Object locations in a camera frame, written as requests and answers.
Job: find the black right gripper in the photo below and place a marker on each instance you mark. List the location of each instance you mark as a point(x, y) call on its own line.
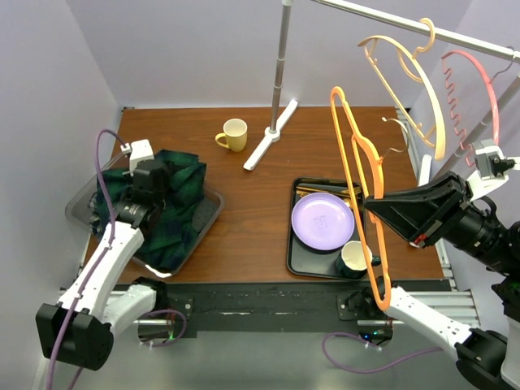
point(421, 212)

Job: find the green plaid pleated skirt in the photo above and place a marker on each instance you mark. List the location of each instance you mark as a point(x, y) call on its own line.
point(172, 239)

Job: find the orange plastic hanger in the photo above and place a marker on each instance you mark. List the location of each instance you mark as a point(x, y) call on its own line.
point(369, 166)

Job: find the pink wavy hanger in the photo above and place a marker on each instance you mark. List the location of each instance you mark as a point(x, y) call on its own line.
point(471, 96)

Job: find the grey dotted skirt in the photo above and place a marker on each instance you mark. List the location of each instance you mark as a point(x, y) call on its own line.
point(203, 215)

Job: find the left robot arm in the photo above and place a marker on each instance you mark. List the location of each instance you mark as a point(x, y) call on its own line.
point(80, 329)

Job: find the clear plastic storage bin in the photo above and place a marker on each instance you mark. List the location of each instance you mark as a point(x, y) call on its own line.
point(78, 211)

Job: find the green mug cream inside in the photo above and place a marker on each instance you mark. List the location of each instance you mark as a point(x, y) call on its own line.
point(350, 262)

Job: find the black rectangular tray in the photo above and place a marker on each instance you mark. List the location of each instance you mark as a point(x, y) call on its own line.
point(301, 259)

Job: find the lavender round plate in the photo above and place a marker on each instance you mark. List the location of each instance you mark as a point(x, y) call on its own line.
point(322, 221)

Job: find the gold cutlery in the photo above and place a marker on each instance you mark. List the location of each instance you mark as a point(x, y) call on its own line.
point(303, 190)

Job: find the yellow mug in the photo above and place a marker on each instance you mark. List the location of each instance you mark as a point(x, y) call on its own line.
point(234, 135)

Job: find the white clothes rack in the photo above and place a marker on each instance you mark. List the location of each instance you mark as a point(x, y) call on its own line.
point(279, 118)

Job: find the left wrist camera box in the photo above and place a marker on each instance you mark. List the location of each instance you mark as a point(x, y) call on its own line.
point(137, 152)

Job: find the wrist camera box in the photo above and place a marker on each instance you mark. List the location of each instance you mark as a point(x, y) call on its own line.
point(137, 152)
point(491, 169)

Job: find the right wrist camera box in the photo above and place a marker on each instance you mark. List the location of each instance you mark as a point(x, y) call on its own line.
point(491, 169)

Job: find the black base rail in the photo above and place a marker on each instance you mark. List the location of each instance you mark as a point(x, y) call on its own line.
point(322, 307)

